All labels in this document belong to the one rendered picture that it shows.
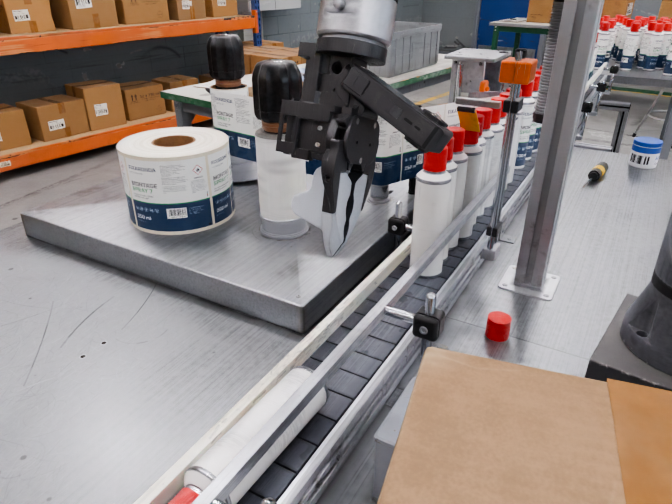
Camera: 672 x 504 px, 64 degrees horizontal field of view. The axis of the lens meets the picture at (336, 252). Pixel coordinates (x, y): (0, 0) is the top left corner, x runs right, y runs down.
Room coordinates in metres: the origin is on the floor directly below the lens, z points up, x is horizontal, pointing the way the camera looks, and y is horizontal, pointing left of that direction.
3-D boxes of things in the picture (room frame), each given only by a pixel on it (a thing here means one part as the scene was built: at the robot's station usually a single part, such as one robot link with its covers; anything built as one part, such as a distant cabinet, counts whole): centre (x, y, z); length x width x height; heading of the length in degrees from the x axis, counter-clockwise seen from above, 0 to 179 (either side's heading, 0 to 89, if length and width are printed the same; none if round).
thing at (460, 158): (0.84, -0.19, 0.98); 0.05 x 0.05 x 0.20
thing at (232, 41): (1.28, 0.25, 1.04); 0.09 x 0.09 x 0.29
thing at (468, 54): (1.25, -0.31, 1.14); 0.14 x 0.11 x 0.01; 150
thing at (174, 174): (0.98, 0.30, 0.95); 0.20 x 0.20 x 0.14
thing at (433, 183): (0.75, -0.14, 0.98); 0.05 x 0.05 x 0.20
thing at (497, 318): (0.65, -0.24, 0.85); 0.03 x 0.03 x 0.03
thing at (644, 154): (1.42, -0.84, 0.87); 0.07 x 0.07 x 0.07
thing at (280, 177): (0.90, 0.10, 1.03); 0.09 x 0.09 x 0.30
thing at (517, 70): (0.81, -0.23, 1.05); 0.10 x 0.04 x 0.33; 60
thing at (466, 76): (1.24, -0.32, 1.01); 0.14 x 0.13 x 0.26; 150
